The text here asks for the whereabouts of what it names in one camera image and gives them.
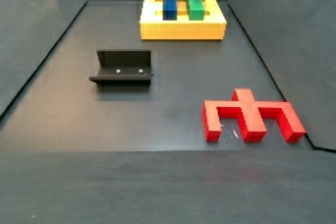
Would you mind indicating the yellow slotted board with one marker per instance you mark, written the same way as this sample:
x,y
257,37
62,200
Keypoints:
x,y
183,29

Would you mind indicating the red comb-shaped block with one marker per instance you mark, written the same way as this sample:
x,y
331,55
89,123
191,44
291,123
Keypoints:
x,y
251,112

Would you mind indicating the green rectangular bar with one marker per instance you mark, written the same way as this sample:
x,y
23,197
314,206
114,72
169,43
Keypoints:
x,y
197,10

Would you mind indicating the blue rectangular bar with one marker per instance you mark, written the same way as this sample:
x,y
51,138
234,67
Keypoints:
x,y
170,10

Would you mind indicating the black angle bracket fixture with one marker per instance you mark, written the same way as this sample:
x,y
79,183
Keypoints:
x,y
125,66

